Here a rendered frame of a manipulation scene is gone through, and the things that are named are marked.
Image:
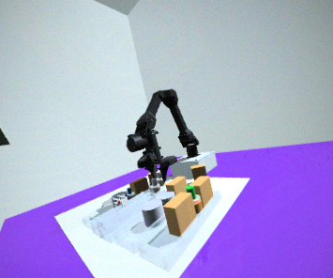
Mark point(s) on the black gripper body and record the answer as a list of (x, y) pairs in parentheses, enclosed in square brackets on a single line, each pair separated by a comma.
[(168, 161)]

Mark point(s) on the tan rectangular block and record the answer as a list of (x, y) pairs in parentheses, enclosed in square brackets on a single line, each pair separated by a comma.
[(179, 213), (178, 185), (203, 187)]

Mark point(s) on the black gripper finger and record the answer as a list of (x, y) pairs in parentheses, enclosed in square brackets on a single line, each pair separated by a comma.
[(153, 170), (163, 171)]

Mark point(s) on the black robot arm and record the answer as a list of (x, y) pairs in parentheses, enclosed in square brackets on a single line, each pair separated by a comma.
[(145, 136)]

